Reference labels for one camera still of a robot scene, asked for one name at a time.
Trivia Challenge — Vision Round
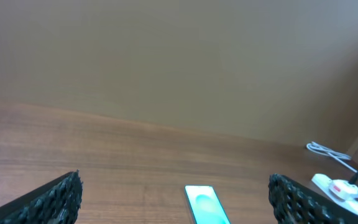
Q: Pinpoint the white charger plug adapter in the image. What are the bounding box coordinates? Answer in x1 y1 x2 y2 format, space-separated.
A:
329 179 358 200

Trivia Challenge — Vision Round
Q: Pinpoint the Galaxy S25 smartphone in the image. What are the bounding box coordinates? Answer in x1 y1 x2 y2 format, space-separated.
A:
185 185 230 224

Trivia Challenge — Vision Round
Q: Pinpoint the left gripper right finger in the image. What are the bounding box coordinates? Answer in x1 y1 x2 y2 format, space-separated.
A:
268 174 358 224

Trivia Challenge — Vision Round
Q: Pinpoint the white power strip cord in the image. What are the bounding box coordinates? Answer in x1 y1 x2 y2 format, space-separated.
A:
305 141 358 189

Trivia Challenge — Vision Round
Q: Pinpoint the white power strip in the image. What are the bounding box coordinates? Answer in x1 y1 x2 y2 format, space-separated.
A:
311 174 358 215

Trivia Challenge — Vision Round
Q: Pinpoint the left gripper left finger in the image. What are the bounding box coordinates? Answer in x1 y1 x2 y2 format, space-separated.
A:
0 170 83 224

